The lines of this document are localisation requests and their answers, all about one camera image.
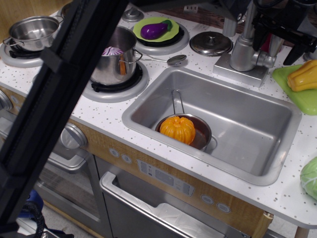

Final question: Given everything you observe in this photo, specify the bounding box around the steel bowl pot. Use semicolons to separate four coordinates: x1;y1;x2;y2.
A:
2;16;63;52

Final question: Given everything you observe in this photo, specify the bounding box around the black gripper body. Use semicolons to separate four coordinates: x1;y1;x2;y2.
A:
217;0;317;44

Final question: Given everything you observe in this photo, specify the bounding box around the silver stove knob front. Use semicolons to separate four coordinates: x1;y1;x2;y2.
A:
60;122;88;150

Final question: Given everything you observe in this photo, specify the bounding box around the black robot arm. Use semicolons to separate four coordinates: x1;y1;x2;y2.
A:
0;0;182;226

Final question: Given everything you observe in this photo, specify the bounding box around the steel pot lid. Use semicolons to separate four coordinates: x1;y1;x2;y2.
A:
190;31;233;57

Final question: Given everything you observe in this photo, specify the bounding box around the black braided cable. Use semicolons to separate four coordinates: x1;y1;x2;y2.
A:
24;202;47;235

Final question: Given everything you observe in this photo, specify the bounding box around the small steel saucepan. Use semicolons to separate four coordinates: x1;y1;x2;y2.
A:
155;90;212;151

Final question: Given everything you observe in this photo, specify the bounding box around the green cutting board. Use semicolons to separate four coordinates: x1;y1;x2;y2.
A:
272;64;317;116

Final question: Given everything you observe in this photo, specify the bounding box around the tall steel pot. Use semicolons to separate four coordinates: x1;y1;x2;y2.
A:
91;26;140;86

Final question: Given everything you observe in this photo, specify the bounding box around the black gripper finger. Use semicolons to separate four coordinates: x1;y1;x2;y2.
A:
253;23;269;50
283;43;310;65

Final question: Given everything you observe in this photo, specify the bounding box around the silver knob back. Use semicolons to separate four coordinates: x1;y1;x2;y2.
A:
122;7;144;22

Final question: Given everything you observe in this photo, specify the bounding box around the silver faucet lever handle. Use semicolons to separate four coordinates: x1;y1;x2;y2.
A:
268;34;284;58

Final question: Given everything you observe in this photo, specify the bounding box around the front stove burner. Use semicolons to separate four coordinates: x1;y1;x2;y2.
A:
82;63;149;103

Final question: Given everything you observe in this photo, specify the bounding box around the silver knob far left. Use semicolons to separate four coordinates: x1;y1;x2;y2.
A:
0;90;13;111

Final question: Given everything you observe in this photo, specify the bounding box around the silver toy faucet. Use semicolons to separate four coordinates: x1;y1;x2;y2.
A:
213;2;276;87

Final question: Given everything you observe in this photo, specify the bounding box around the dishwasher door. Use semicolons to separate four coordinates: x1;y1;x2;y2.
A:
96;158;249;238

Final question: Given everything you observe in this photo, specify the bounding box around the purple toy onion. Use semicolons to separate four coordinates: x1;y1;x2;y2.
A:
102;47;123;56

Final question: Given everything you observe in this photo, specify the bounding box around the oven door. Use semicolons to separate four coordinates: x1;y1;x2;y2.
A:
0;109;113;238

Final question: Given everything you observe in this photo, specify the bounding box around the left stove burner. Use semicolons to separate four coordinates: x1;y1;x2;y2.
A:
0;38;43;68

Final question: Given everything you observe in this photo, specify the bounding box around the silver sink basin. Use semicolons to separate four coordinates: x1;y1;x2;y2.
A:
122;68;302;186

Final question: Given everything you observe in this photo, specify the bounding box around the purple toy eggplant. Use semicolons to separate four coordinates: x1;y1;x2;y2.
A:
140;20;173;40

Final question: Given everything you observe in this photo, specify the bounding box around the yellow toy squash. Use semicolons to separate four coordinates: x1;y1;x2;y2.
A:
287;59;317;92

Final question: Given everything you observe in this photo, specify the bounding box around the metal spoon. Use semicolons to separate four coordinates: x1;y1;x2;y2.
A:
141;55;187;65

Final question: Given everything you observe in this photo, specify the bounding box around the stove burner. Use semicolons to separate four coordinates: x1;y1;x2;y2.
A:
0;38;43;68
82;63;149;103
135;24;189;56

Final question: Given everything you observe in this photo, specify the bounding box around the green toy cabbage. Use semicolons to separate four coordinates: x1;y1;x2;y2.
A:
300;157;317;200

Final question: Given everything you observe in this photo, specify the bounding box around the orange toy pumpkin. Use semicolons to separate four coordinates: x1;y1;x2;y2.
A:
159;116;196;145

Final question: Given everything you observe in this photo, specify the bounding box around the green plate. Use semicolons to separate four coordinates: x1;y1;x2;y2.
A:
132;17;180;42

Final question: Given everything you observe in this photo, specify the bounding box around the back stove burner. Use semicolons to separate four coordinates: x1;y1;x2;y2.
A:
135;24;189;56

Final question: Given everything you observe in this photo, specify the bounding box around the red toy vegetable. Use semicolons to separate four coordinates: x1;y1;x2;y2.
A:
261;33;284;53

